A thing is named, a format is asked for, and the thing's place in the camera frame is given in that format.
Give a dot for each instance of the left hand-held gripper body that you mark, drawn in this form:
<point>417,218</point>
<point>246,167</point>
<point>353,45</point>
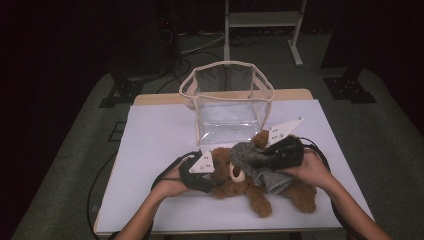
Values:
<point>201,165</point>

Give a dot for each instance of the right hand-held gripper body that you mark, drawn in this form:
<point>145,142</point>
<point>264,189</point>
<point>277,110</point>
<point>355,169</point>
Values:
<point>286,153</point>

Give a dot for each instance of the grey knitted cloth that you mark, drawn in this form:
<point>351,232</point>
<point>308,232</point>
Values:
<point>246,155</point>

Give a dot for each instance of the brown teddy bear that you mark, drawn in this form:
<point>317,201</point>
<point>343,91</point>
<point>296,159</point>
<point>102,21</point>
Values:
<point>240,191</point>

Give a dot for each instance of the clear plastic bag beige trim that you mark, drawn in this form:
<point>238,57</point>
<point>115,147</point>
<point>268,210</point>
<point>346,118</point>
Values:
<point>230,100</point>

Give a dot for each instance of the person's right hand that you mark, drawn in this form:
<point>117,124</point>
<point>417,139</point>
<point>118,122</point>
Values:
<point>313,170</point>

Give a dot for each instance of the person's left hand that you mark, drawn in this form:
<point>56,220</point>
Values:
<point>170,185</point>

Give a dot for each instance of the white table sheet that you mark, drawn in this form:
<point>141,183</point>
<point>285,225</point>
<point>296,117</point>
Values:
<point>160,126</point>

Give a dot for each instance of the wooden table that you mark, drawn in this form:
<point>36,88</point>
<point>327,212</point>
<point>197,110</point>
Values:
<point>156,98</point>

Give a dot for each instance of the black stand base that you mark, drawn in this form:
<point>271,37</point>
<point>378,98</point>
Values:
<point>348,90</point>
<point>121,95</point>

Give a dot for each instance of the dark floor plate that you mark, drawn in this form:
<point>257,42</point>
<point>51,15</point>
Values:
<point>117,131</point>

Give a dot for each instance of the white metal stand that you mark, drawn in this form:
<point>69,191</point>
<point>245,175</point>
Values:
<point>263,19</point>

